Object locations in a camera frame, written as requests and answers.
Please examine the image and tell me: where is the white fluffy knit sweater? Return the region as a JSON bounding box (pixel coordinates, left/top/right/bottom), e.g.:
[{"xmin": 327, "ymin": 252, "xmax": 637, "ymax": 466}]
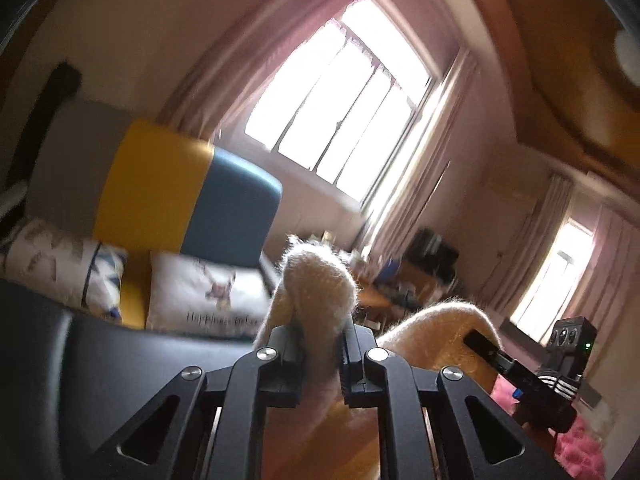
[{"xmin": 252, "ymin": 234, "xmax": 557, "ymax": 480}]

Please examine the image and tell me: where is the pink fluffy cloth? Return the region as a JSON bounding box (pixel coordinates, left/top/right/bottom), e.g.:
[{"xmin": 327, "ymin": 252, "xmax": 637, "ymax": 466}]
[{"xmin": 490, "ymin": 375, "xmax": 605, "ymax": 480}]

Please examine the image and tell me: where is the white deer print pillow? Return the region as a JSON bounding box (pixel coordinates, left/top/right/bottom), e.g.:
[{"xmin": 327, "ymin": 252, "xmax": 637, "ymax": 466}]
[{"xmin": 146, "ymin": 252, "xmax": 270, "ymax": 339}]

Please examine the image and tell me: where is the wooden side table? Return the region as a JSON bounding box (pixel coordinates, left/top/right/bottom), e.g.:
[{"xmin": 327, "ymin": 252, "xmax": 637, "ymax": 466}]
[{"xmin": 352, "ymin": 258, "xmax": 457, "ymax": 332}]

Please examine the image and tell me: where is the white blue triangle pillow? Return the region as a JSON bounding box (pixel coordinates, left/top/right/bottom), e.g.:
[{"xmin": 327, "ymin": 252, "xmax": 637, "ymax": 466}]
[{"xmin": 1, "ymin": 218, "xmax": 128, "ymax": 323}]

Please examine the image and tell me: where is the grey yellow blue sofa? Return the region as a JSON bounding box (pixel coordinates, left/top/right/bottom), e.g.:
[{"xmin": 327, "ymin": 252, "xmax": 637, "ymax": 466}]
[{"xmin": 25, "ymin": 100, "xmax": 282, "ymax": 330}]

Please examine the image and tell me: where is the bright barred window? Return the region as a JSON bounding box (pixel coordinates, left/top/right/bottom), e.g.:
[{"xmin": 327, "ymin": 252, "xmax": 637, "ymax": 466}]
[{"xmin": 244, "ymin": 0, "xmax": 433, "ymax": 204}]

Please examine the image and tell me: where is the pink curtain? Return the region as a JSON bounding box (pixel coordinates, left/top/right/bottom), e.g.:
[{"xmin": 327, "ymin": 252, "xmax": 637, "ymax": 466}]
[{"xmin": 154, "ymin": 0, "xmax": 482, "ymax": 261}]

